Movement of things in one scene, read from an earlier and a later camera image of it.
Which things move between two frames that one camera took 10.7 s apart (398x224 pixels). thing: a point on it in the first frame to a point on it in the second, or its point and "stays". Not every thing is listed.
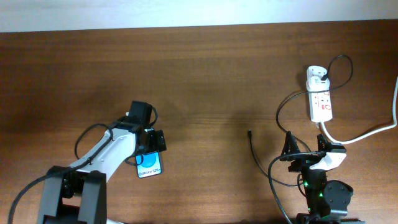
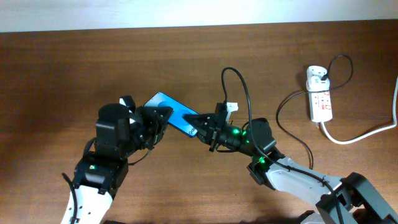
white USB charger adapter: [315, 83] stays
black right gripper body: [305, 157] to [214, 130]
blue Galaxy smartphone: [148, 164] to [176, 121]
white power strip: [319, 101] stays
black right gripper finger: [324, 145] to [206, 133]
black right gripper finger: [291, 146] to [202, 119]
